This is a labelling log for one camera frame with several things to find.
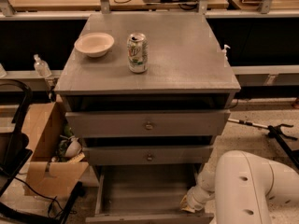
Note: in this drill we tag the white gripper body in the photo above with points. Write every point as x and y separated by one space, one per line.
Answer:
195 199

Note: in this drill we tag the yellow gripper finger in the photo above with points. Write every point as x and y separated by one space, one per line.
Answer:
184 205

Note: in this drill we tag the grey bottom drawer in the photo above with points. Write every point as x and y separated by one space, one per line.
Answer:
145 194

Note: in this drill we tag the grey drawer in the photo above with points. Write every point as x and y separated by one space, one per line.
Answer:
145 194
147 155
144 124

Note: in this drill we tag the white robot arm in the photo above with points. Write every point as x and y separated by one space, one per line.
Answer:
241 187

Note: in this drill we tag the grey middle drawer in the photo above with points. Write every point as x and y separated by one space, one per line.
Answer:
147 155

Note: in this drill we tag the grey top drawer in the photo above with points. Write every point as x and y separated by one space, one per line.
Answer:
144 124

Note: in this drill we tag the grey wooden drawer cabinet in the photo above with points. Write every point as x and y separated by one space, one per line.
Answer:
187 71

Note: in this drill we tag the black metal stand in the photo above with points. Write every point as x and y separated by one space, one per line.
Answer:
276 133

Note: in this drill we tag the white cup in box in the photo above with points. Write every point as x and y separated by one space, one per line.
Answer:
73 149

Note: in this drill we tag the white pump bottle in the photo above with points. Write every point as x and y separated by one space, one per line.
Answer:
225 50

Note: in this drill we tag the green white soda can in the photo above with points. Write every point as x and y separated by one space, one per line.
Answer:
137 48

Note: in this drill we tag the brown cardboard box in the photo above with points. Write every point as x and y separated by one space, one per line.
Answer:
43 125

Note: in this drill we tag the white bowl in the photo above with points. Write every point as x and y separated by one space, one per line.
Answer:
94 45

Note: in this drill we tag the clear sanitizer bottle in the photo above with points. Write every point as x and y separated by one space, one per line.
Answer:
41 67

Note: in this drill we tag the black cart frame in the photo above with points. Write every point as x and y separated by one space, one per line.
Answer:
13 145

